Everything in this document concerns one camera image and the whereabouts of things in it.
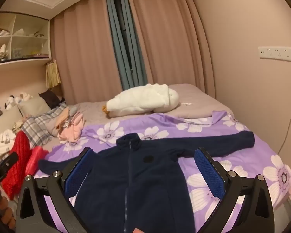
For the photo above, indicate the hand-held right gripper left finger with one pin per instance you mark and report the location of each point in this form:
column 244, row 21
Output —
column 78, row 172

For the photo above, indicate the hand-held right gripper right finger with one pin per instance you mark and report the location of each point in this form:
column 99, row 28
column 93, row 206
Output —
column 209, row 174

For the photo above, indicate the navy fleece jacket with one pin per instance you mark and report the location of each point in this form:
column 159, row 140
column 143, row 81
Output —
column 148, row 187

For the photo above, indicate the person's left hand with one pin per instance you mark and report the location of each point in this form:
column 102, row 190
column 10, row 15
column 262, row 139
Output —
column 6, row 211

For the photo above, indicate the red padded jacket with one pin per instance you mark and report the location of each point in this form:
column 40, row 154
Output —
column 19, row 155

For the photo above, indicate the white garment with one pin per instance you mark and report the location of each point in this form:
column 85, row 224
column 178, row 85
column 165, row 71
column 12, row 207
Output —
column 3, row 139

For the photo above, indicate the purple floral bedsheet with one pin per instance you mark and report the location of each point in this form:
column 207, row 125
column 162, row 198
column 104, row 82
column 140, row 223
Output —
column 245, row 160

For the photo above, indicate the pink folded sweater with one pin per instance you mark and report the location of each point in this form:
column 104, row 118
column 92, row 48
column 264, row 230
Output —
column 71, row 132

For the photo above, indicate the beige pillow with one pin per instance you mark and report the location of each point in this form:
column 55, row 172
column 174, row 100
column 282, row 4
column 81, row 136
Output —
column 4, row 123
column 34, row 106

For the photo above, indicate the light patterned garment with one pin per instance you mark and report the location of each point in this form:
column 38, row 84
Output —
column 20, row 125

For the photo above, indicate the plaid pillow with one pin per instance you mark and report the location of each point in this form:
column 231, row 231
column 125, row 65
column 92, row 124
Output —
column 53, row 116
column 36, row 132

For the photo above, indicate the peach folded garment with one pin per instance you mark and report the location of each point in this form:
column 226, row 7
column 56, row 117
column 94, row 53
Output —
column 62, row 117

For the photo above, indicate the grey folded garment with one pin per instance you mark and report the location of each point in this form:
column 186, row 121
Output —
column 73, row 111

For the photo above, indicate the black and white plush toy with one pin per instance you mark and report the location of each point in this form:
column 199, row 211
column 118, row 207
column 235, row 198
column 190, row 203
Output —
column 10, row 102

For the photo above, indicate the small white object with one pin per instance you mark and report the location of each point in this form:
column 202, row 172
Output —
column 186, row 103

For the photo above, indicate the grey and white plush toy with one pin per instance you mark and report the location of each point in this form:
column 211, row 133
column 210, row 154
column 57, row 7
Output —
column 24, row 97

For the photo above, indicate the mauve bedspread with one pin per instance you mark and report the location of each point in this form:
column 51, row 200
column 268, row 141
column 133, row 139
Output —
column 196, row 97

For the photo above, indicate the dark brown pillow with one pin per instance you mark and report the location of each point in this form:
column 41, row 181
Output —
column 51, row 98

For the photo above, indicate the white goose plush toy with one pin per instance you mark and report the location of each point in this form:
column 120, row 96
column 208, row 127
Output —
column 140, row 102

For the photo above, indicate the straw-coloured tassel hanging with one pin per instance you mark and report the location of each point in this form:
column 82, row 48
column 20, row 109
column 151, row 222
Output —
column 52, row 75

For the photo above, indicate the grey-blue curtain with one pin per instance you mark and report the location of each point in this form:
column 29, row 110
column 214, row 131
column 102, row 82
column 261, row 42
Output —
column 135, row 77

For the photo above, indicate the cream plush toy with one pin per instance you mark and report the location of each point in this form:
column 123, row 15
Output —
column 1, row 53

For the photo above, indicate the pink curtain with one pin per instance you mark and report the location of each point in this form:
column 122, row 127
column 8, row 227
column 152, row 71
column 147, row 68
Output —
column 172, row 41
column 87, row 53

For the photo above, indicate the white power strip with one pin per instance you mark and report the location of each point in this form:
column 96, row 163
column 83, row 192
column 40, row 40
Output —
column 276, row 52

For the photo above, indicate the dark window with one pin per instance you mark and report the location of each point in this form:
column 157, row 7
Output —
column 121, row 29

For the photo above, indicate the white wall shelf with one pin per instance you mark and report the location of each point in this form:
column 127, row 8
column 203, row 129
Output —
column 19, row 63

